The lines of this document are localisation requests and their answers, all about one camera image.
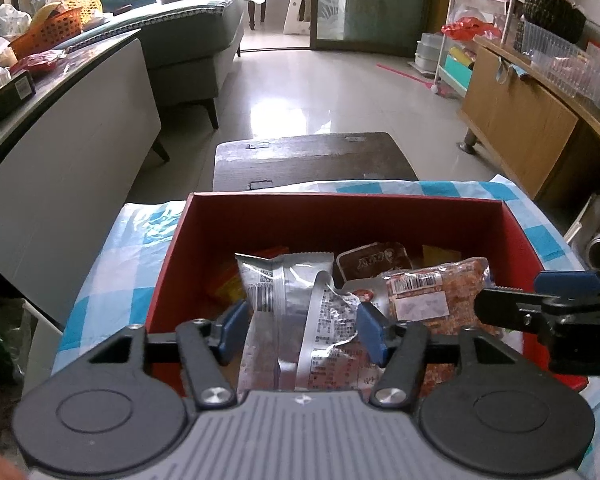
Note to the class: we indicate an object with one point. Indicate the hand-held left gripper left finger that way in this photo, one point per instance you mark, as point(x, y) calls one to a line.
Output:
point(232, 330)

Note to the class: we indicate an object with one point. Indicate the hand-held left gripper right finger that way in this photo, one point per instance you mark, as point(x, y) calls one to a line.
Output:
point(372, 332)

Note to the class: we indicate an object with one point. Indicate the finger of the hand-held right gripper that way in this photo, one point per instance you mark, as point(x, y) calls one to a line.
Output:
point(505, 307)
point(565, 281)

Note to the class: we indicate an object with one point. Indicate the brown white wafer packet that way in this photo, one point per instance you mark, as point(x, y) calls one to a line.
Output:
point(330, 330)

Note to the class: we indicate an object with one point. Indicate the red yellow snack packet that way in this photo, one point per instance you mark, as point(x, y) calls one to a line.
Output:
point(230, 285)

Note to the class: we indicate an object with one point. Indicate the clear packet of brown snack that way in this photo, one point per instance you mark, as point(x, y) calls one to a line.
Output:
point(430, 300)

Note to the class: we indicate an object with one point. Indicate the long silver snack packet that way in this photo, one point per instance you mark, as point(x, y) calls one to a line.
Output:
point(285, 285)

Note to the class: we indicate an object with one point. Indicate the dark red foil packet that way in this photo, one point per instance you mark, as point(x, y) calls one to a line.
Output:
point(375, 260)

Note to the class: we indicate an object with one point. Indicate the red cardboard box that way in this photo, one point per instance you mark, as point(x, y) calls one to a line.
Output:
point(330, 220)

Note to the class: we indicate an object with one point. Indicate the blue white checked tablecloth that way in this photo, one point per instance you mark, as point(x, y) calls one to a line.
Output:
point(120, 260)

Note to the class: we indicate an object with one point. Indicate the wooden cabinet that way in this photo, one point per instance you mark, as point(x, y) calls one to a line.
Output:
point(520, 120)

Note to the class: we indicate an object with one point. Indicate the brown low table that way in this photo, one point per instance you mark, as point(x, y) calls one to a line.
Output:
point(320, 160)

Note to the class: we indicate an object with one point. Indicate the clear plastic organiser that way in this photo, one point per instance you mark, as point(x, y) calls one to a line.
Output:
point(570, 60)

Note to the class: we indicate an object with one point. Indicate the green plastic bag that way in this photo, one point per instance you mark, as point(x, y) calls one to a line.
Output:
point(0, 340)

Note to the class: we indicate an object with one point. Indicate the white rolling cart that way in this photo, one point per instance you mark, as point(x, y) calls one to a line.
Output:
point(452, 67)

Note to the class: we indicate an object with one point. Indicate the dark wicker basket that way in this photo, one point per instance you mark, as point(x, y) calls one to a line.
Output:
point(555, 12)

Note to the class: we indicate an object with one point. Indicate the red bag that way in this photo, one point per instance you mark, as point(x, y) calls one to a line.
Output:
point(467, 27)

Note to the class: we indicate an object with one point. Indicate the grey green sofa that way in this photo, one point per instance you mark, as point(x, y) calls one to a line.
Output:
point(195, 45)

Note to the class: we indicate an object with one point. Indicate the black box with label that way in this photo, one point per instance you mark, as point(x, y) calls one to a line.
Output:
point(10, 97)

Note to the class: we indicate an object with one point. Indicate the glass sliding door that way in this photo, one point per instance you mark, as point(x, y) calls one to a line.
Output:
point(380, 5)

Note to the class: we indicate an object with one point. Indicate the orange plastic basket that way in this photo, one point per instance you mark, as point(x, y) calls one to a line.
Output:
point(50, 35)

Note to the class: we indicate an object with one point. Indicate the yellow plastic basket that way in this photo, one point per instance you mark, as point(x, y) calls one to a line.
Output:
point(87, 2)

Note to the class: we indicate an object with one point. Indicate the white plastic bag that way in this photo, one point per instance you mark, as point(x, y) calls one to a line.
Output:
point(10, 17)

